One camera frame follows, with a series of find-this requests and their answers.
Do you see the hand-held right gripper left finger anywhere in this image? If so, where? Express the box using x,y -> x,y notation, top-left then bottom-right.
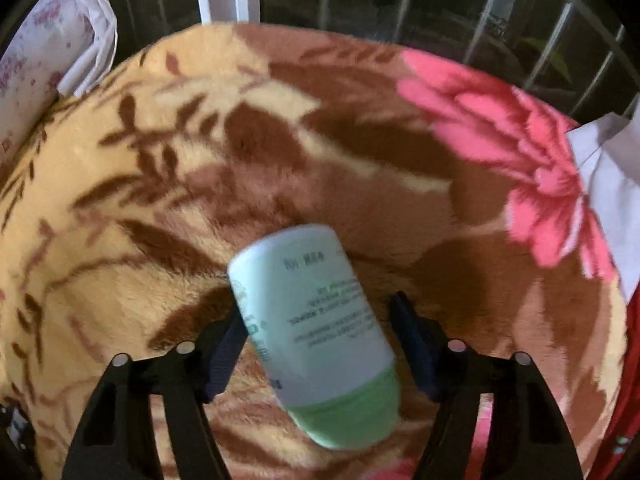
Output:
65,304 -> 249,480

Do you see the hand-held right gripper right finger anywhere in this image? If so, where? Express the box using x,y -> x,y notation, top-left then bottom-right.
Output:
390,291 -> 584,480

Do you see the white green roll-on bottle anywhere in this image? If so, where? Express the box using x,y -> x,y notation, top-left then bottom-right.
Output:
227,224 -> 402,451

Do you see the brown floral fleece blanket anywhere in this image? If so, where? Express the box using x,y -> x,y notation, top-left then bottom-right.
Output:
0,22 -> 628,480

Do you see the red blanket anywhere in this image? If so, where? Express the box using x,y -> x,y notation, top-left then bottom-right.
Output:
589,285 -> 640,480

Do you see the plain white curtain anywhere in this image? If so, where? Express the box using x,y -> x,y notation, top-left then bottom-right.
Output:
566,112 -> 640,306

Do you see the metal window grille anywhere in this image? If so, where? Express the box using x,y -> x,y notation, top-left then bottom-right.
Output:
85,0 -> 632,123

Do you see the white floral curtain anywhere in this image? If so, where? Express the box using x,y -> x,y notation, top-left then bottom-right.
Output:
0,0 -> 119,171

